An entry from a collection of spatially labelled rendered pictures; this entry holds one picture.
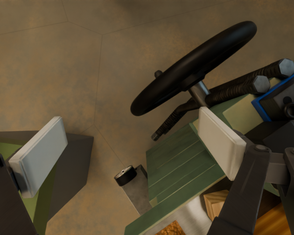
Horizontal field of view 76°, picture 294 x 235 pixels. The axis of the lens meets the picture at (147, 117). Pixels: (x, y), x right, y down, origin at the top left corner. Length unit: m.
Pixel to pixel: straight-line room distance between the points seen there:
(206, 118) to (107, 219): 1.23
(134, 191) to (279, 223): 0.39
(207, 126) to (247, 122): 0.12
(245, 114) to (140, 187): 0.42
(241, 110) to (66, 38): 1.28
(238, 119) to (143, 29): 1.16
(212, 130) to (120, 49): 1.19
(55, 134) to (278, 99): 0.23
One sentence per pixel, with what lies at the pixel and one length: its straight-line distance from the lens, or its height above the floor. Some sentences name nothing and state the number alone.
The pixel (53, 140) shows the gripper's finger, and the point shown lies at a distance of 0.17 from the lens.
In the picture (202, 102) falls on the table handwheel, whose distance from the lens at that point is 0.41.
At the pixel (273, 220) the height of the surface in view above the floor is 0.92.
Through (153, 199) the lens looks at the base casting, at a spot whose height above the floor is 0.80.
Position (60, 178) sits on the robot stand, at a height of 0.42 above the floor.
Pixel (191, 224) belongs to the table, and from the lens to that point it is 0.35.
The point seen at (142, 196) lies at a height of 0.62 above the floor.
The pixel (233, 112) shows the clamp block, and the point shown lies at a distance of 0.27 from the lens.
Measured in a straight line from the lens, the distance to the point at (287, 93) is 0.26.
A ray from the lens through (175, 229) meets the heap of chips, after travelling 0.35.
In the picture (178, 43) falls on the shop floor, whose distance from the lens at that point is 1.34.
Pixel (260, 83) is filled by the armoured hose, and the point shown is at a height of 0.97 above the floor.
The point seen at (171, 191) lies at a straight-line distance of 0.40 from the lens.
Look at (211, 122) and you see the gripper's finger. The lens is 0.16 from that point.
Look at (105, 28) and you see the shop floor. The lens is 1.39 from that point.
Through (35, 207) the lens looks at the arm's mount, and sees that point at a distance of 0.63.
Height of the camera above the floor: 1.21
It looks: 87 degrees down
